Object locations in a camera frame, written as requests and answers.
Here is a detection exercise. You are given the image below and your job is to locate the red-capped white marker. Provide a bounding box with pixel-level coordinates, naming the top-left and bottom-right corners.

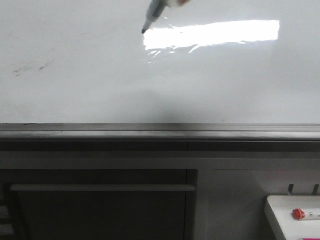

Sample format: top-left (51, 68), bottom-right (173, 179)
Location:
top-left (292, 208), bottom-right (320, 221)

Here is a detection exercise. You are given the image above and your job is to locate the pink object in tray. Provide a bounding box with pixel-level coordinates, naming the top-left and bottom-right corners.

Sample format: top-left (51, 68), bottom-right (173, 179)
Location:
top-left (298, 236), bottom-right (320, 240)

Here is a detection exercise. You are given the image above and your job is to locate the black tray hook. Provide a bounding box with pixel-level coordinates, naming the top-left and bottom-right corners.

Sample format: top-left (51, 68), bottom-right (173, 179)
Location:
top-left (287, 183), bottom-right (294, 196)
top-left (312, 184), bottom-right (320, 196)

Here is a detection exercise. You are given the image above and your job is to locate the grey aluminium whiteboard frame rail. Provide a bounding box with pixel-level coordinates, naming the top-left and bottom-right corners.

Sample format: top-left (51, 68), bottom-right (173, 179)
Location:
top-left (0, 123), bottom-right (320, 152)

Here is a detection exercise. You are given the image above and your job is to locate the red round magnet with tape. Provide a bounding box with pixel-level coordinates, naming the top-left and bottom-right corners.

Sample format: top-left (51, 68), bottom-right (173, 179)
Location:
top-left (166, 0), bottom-right (190, 8)

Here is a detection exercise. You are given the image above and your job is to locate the right black tray hook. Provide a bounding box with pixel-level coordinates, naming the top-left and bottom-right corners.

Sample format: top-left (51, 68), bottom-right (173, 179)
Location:
top-left (312, 184), bottom-right (320, 196)

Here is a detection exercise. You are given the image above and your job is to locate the dark cabinet panel with bar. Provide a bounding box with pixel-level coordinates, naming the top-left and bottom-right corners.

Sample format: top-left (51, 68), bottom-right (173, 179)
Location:
top-left (0, 169), bottom-right (198, 240)

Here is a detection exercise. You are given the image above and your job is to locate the white marker tray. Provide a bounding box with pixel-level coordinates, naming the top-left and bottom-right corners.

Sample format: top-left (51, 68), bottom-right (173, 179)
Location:
top-left (264, 195), bottom-right (320, 240)

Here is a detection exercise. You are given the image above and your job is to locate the left black tray hook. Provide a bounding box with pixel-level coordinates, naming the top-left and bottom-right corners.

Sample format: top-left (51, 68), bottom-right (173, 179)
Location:
top-left (287, 183), bottom-right (294, 196)

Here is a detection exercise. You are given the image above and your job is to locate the white whiteboard surface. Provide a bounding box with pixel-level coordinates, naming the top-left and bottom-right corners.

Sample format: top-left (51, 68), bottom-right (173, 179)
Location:
top-left (0, 0), bottom-right (320, 124)

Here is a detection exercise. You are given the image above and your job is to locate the white black-tipped whiteboard marker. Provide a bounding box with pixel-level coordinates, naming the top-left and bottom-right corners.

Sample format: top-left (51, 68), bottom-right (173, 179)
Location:
top-left (141, 0), bottom-right (167, 34)

